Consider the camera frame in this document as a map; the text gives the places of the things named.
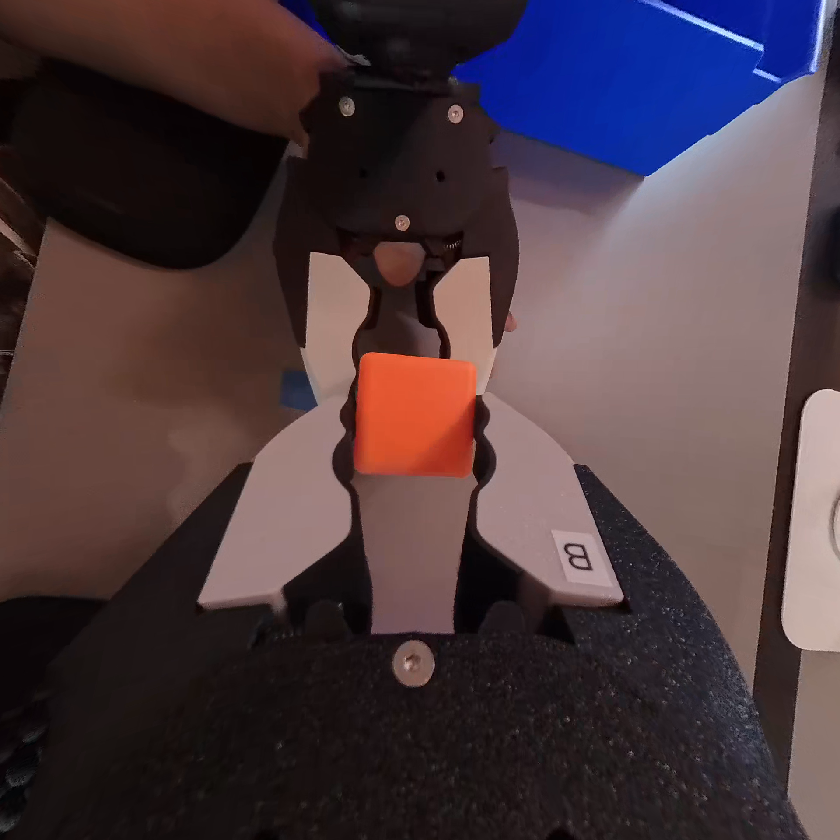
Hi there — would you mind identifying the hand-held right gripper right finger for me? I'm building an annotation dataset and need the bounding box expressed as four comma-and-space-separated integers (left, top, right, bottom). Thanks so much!
460, 390, 624, 631

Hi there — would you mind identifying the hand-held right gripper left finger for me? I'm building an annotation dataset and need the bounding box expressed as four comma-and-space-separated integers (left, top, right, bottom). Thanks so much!
200, 392, 363, 628

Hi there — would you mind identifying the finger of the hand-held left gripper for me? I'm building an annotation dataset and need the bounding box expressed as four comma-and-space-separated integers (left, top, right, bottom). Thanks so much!
431, 254, 497, 392
302, 250, 379, 408

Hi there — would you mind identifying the orange foam cube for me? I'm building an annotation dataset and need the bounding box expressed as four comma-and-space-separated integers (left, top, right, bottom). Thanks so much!
352, 352, 479, 479

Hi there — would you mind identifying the blue plastic bin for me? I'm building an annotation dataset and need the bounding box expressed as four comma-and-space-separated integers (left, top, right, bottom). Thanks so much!
283, 0, 840, 179

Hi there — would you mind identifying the person's left hand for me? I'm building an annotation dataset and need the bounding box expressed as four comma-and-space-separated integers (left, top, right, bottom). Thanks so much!
171, 0, 353, 143

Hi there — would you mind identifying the blue tape strip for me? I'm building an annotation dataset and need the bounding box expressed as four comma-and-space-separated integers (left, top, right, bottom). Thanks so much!
280, 369, 319, 409

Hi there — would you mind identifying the white stand base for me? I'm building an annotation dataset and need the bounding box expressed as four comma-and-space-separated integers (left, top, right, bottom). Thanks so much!
781, 389, 840, 652

